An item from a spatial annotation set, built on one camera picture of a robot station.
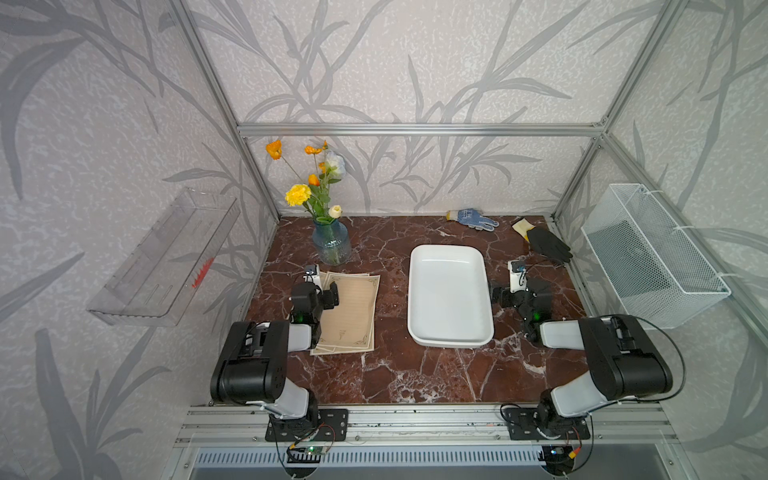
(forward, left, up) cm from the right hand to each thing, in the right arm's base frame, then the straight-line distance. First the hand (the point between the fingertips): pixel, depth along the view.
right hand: (506, 277), depth 95 cm
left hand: (-1, +59, 0) cm, 59 cm away
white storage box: (-5, +19, -2) cm, 20 cm away
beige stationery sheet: (-14, +50, -6) cm, 52 cm away
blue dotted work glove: (+32, +5, -5) cm, 33 cm away
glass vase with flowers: (+13, +57, +5) cm, 59 cm away
